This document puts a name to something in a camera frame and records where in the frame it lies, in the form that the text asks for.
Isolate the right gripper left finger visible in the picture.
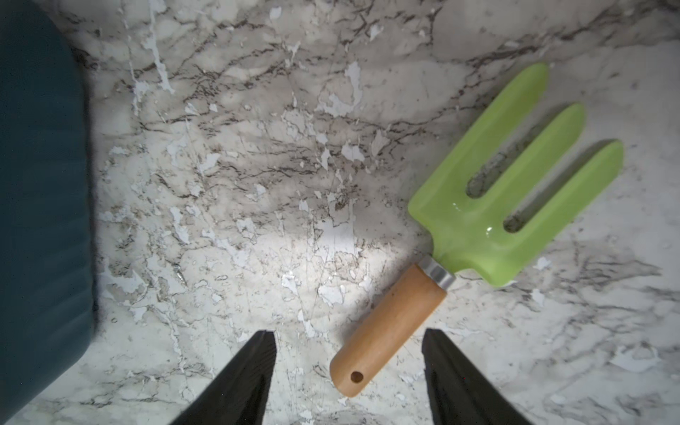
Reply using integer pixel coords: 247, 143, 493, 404
173, 330, 276, 424

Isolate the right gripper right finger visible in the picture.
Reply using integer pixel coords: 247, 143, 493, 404
421, 329, 529, 425

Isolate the green fork wooden handle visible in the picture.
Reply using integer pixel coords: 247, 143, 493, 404
329, 63, 624, 398

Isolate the teal plastic storage box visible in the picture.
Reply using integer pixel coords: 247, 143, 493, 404
1, 1, 95, 421

